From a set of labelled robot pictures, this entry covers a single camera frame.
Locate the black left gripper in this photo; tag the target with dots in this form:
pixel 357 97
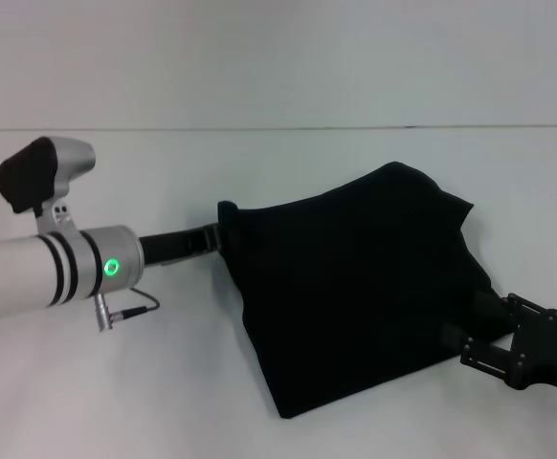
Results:
pixel 173 246

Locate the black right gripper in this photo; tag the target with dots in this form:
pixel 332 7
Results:
pixel 551 354

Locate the black t-shirt with FREE print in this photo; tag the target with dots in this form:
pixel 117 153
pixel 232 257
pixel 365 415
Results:
pixel 364 287

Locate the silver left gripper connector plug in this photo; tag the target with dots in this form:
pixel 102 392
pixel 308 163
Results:
pixel 102 313

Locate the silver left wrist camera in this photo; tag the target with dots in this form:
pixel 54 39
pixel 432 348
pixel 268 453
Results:
pixel 44 177

